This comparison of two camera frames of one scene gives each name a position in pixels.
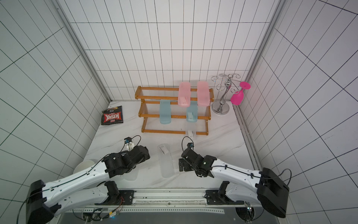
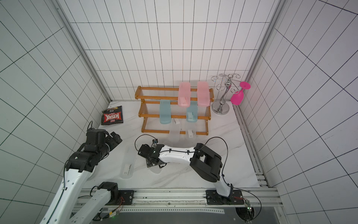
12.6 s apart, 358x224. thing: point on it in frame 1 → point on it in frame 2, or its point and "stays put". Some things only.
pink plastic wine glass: (237, 97) stays put
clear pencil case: (133, 175) → (155, 169)
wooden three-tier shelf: (175, 110) stays put
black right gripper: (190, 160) → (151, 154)
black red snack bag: (113, 115) stays put
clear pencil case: (166, 161) → (175, 130)
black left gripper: (146, 158) → (109, 139)
